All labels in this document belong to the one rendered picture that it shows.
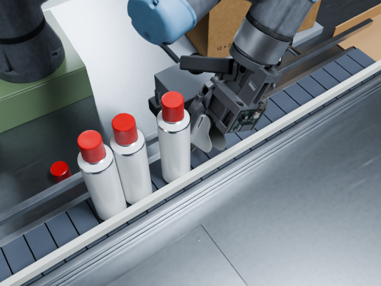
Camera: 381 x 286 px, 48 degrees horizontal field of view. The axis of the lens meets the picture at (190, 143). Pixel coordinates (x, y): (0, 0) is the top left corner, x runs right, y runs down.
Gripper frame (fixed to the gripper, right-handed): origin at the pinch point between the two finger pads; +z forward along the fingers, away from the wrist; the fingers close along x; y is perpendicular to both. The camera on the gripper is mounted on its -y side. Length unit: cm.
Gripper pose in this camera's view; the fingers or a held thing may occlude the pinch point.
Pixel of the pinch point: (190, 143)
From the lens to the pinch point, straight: 74.7
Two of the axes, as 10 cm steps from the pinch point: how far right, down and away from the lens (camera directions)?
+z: -4.1, 7.4, 5.4
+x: 7.1, -1.1, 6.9
